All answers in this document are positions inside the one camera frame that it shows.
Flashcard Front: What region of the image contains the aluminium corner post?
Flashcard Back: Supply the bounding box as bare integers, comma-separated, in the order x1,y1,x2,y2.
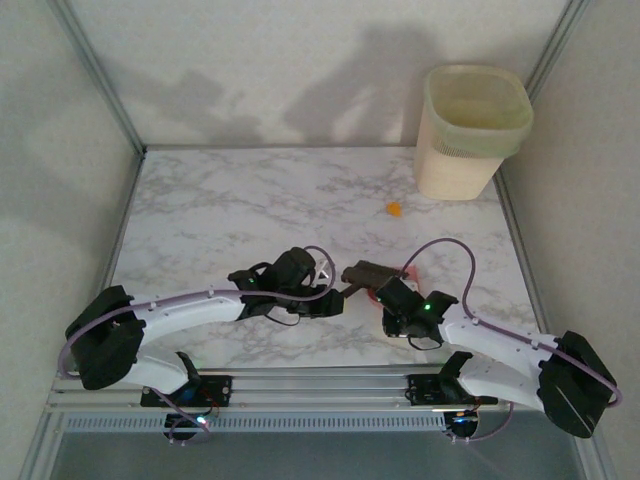
522,0,594,101
47,0,147,154

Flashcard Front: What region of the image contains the pink plastic dustpan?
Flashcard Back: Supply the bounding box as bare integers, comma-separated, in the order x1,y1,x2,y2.
367,263,420,307

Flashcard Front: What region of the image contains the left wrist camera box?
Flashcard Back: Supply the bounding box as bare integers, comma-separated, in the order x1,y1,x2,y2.
312,257,335,291

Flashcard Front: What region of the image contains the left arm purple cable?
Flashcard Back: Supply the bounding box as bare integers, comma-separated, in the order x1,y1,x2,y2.
58,244,344,446

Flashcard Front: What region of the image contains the beige plastic trash bin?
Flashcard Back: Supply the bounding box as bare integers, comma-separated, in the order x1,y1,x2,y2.
413,63,535,202

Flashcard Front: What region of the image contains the grey slotted cable duct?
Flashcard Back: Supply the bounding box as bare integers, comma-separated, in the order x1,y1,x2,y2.
64,412,447,434

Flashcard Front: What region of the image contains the aluminium back rail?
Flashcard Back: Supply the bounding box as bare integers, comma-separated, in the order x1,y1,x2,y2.
142,143,420,152

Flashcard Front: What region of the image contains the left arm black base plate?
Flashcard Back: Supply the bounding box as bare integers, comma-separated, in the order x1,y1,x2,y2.
139,374,234,407

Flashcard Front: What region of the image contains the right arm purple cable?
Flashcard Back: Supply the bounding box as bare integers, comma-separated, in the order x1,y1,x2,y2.
402,239,625,444

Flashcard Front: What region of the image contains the aluminium mounting rail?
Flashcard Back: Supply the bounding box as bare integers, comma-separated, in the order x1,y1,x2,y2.
47,367,594,414

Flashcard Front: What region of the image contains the black controller board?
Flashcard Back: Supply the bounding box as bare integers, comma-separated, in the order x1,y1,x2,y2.
163,413,214,446
444,410,481,444

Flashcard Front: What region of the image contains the brown hand brush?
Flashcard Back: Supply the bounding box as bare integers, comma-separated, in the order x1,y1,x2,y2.
340,259,404,297

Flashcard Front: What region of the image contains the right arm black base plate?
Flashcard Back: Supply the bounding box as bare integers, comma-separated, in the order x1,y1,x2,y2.
407,372,500,406

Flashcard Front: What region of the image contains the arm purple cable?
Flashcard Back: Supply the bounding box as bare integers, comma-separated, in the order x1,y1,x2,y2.
58,244,344,446
402,239,625,444

